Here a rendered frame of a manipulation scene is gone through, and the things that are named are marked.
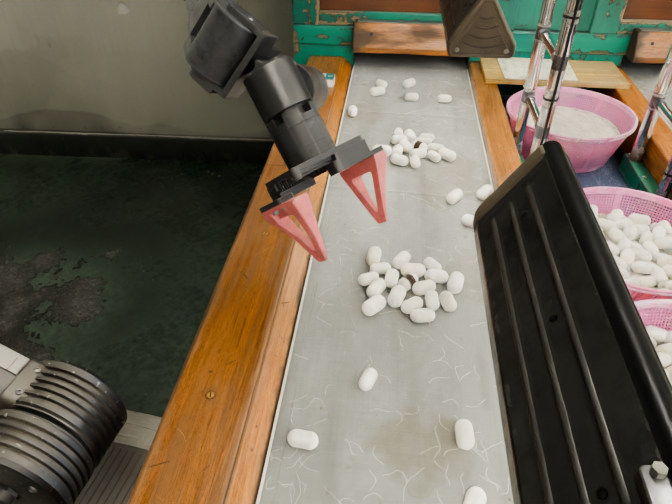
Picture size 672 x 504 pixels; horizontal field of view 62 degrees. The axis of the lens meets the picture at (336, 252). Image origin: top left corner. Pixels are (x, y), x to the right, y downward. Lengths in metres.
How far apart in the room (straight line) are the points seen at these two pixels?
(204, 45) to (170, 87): 1.95
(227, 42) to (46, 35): 2.12
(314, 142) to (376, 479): 0.35
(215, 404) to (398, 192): 0.53
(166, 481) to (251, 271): 0.32
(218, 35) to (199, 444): 0.42
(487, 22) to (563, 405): 0.53
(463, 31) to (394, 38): 0.77
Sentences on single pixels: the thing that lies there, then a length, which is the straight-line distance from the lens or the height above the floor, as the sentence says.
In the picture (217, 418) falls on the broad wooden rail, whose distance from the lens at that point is 0.63.
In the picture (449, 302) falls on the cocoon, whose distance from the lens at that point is 0.76.
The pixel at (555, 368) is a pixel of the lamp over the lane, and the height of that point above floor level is 1.08.
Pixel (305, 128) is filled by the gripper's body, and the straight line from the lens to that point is 0.58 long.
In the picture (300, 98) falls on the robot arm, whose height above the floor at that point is 1.04.
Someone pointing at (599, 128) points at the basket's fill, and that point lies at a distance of 1.35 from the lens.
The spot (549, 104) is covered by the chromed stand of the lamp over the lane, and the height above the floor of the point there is 0.89.
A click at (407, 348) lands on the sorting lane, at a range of 0.72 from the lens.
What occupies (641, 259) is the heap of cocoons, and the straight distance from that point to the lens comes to 0.97.
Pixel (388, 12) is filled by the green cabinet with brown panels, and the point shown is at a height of 0.87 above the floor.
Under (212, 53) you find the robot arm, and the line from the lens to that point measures 0.61.
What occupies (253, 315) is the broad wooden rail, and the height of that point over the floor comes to 0.76.
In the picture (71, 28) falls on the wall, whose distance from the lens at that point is 2.63.
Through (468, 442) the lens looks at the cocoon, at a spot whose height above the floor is 0.76.
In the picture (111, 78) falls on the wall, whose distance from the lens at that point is 2.64.
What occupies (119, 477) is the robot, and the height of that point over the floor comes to 0.48.
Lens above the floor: 1.28
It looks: 39 degrees down
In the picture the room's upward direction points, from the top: straight up
